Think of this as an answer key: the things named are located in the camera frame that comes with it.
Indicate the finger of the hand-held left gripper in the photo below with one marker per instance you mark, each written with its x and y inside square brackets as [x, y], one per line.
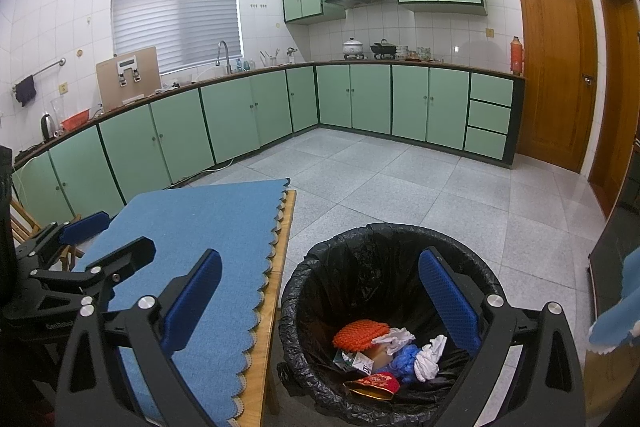
[130, 257]
[85, 224]

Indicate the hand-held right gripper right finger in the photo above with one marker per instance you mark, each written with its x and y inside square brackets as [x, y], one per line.
[450, 302]

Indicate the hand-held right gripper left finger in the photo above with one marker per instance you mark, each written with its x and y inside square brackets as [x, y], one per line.
[192, 302]

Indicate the white tissue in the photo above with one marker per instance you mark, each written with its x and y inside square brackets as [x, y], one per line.
[430, 359]
[400, 338]

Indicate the orange foam net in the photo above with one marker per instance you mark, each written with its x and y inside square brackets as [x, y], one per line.
[360, 332]

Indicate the trash bin with black bag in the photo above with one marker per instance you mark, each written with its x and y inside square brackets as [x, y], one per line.
[350, 267]

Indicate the white crushed carton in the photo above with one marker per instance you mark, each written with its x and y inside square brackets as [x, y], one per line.
[352, 362]

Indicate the wooden chair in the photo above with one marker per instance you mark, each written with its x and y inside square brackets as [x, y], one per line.
[25, 224]

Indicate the wooden table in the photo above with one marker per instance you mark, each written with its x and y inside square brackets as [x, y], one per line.
[270, 307]

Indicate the blue table mat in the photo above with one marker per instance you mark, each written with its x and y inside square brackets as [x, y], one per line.
[200, 217]

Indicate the dark electric kettle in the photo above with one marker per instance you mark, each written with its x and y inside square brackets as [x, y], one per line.
[47, 128]

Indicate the red basin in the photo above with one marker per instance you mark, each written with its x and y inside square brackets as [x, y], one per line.
[75, 121]

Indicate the cardboard box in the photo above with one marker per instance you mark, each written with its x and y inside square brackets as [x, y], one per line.
[107, 87]

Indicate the dark towel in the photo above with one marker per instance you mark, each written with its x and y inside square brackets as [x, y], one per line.
[25, 91]

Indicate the blue white cloth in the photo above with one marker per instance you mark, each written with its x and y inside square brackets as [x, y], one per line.
[620, 317]

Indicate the black glass cabinet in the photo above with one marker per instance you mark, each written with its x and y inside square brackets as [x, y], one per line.
[615, 257]

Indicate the green base cabinets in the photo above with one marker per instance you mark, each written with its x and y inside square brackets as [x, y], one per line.
[235, 117]

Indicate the metal faucet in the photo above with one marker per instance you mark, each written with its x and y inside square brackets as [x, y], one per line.
[226, 59]

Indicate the white window blind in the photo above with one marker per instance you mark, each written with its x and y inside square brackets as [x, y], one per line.
[175, 12]

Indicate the utensil holder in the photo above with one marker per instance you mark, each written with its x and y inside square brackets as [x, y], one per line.
[269, 59]

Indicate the row of glass jars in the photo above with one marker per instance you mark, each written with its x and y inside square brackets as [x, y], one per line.
[422, 54]

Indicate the black wok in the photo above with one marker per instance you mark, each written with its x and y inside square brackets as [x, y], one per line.
[383, 49]

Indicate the plain wooden door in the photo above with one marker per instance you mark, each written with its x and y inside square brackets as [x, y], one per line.
[620, 97]

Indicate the white pot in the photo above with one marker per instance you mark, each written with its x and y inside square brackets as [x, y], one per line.
[353, 48]

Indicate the metal towel rail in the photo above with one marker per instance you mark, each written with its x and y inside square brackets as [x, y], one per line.
[50, 68]

